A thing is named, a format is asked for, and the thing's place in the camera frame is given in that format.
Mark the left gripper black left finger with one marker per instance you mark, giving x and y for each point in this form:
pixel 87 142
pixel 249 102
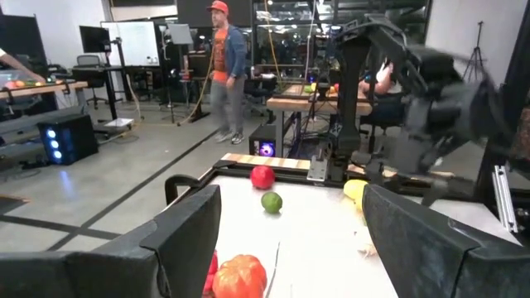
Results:
pixel 124 269

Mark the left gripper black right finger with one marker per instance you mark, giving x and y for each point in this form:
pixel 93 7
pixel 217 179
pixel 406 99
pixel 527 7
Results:
pixel 430 256

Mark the red bell pepper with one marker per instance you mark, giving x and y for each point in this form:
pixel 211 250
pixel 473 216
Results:
pixel 211 275

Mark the person's forearm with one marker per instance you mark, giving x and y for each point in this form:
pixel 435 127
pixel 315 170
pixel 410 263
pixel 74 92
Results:
pixel 18 66

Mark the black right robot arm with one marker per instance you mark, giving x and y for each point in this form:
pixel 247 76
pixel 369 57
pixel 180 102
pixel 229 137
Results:
pixel 356 83

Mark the wooden desk with produce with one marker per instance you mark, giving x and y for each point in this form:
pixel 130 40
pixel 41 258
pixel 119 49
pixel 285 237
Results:
pixel 41 89

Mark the black tripod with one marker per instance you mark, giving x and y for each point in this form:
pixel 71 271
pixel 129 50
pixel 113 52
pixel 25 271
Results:
pixel 475 58

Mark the pale onion skin flake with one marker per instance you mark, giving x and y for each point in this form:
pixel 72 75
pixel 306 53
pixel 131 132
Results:
pixel 368 250

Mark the seated person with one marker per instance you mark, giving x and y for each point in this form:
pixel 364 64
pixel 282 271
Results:
pixel 381 80

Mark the silver aluminium extrusion bar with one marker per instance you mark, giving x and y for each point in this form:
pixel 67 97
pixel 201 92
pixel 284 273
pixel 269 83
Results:
pixel 505 198

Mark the yellow lemon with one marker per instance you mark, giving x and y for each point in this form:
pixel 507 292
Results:
pixel 354 188

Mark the orange ribbed tomato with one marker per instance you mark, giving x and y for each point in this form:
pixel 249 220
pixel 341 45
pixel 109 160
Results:
pixel 240 278

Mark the black computer tower blue lights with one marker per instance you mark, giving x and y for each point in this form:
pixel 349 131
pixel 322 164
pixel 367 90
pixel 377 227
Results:
pixel 68 138

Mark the wooden workbench table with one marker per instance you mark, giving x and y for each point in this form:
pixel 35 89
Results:
pixel 306 103

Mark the green lime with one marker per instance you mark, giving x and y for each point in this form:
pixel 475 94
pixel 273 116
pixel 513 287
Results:
pixel 271 202

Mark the red apple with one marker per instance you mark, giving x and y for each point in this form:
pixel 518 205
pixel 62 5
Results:
pixel 262 177

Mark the wooden table edge strip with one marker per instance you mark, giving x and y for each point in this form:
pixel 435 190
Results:
pixel 265 160

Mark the black computer tower purple fan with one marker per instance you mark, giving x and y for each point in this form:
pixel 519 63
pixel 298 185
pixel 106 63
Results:
pixel 263 141

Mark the black office chair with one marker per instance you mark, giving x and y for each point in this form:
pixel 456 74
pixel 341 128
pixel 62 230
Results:
pixel 91 76

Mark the standing person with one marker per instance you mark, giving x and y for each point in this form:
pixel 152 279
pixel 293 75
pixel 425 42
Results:
pixel 227 74

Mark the whiteboard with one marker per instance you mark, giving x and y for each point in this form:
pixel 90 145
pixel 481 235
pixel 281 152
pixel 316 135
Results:
pixel 132 43

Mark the small black monitor on stand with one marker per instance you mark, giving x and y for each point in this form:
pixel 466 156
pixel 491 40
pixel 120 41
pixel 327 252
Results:
pixel 94 39

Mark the large black screen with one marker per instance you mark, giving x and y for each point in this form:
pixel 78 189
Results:
pixel 20 39

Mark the silver metal bracket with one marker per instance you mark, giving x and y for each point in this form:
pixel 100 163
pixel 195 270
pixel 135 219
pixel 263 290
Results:
pixel 317 169

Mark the black table edge frame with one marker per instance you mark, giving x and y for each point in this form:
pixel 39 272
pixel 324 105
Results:
pixel 290 176

